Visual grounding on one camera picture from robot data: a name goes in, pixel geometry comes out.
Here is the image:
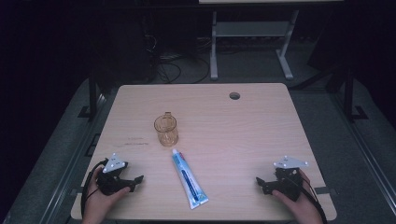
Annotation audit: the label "blue and white toothpaste tube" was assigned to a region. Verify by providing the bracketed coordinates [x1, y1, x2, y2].
[171, 148, 209, 210]

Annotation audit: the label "black floor cables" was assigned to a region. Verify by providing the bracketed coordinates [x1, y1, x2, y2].
[144, 33, 213, 85]

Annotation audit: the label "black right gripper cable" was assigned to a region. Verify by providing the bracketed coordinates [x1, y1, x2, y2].
[298, 176, 329, 224]

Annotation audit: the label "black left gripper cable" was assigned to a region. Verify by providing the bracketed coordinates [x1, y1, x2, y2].
[80, 158, 109, 218]

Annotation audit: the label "person's left hand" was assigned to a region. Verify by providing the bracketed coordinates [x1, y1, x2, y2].
[81, 166, 132, 220]

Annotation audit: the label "white metal stand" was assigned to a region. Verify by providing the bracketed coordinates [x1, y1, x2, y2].
[209, 9, 300, 81]

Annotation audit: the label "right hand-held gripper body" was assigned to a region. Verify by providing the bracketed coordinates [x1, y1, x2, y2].
[268, 155, 310, 201]

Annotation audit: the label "metal floor rail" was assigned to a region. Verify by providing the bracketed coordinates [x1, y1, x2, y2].
[330, 91, 396, 216]
[38, 91, 108, 224]

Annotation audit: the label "person's right hand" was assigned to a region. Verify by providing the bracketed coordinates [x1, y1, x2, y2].
[272, 169, 324, 220]

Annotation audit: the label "black metal post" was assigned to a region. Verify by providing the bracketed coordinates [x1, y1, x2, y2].
[343, 66, 369, 123]
[77, 69, 99, 119]

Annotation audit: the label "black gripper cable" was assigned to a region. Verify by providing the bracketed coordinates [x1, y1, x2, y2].
[298, 176, 329, 224]
[80, 158, 109, 218]

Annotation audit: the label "amber transparent glass mug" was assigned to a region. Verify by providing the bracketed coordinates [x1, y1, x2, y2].
[153, 111, 179, 147]

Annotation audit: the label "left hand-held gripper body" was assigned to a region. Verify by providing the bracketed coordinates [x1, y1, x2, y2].
[95, 152, 135, 196]

